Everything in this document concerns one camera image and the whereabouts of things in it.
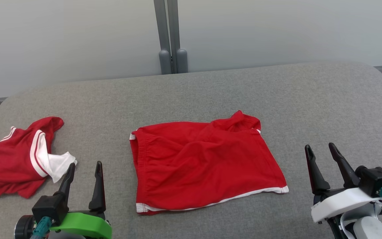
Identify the red white basketball jersey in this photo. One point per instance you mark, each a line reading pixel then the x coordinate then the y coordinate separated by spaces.
pixel 8 166

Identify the grey fabric sofa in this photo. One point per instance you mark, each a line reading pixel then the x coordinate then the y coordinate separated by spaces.
pixel 211 96

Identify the grey partition post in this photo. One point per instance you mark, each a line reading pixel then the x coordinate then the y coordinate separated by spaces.
pixel 181 61
pixel 165 61

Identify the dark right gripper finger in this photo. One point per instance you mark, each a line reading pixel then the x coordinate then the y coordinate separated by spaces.
pixel 315 172
pixel 345 169

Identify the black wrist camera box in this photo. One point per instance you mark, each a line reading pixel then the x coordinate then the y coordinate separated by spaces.
pixel 50 209
pixel 376 179

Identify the red shorts white trim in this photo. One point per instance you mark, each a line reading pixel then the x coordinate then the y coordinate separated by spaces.
pixel 204 166

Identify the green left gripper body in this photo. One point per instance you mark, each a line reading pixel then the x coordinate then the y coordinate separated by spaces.
pixel 85 225

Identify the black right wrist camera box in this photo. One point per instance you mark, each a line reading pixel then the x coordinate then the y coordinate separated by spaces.
pixel 376 179

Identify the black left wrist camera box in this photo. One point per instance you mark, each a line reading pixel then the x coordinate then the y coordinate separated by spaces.
pixel 50 209

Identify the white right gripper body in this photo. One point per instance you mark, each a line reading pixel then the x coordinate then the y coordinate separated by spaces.
pixel 337 202

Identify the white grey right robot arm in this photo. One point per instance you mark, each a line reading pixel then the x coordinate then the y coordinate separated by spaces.
pixel 373 229

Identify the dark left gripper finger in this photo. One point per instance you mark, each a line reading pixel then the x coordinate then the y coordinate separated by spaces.
pixel 98 189
pixel 67 182

